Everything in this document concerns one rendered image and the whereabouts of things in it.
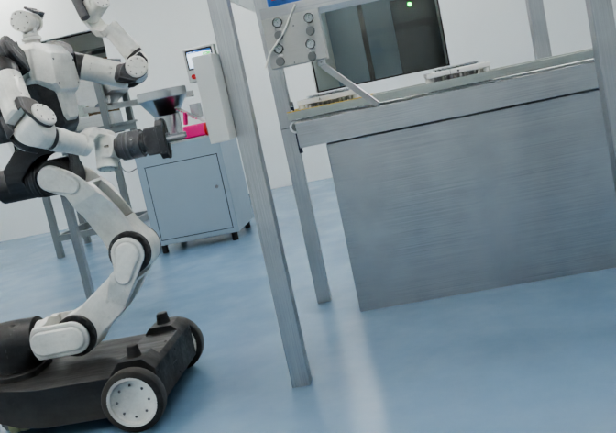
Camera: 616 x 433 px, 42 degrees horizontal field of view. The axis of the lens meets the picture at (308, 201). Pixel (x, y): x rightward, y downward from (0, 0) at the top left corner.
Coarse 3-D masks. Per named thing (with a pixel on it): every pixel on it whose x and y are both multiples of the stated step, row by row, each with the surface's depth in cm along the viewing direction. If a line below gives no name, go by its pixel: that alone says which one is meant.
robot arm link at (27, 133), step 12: (24, 120) 229; (24, 132) 229; (36, 132) 229; (48, 132) 230; (60, 132) 234; (72, 132) 239; (24, 144) 231; (36, 144) 231; (48, 144) 232; (60, 144) 234; (72, 144) 238; (84, 144) 241
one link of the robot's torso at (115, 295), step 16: (128, 240) 262; (112, 256) 263; (128, 256) 262; (144, 256) 263; (112, 272) 264; (128, 272) 263; (144, 272) 275; (112, 288) 266; (128, 288) 264; (96, 304) 270; (112, 304) 270; (128, 304) 279; (64, 320) 271; (80, 320) 270; (96, 320) 271; (112, 320) 271; (96, 336) 271
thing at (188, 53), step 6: (192, 48) 585; (198, 48) 585; (204, 48) 584; (210, 48) 583; (186, 54) 586; (192, 54) 585; (198, 54) 585; (186, 60) 587; (186, 66) 588; (192, 66) 587; (192, 72) 588; (192, 78) 586
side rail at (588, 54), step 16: (528, 64) 304; (544, 64) 303; (560, 64) 303; (448, 80) 308; (464, 80) 307; (480, 80) 306; (384, 96) 311; (400, 96) 310; (304, 112) 315; (320, 112) 314
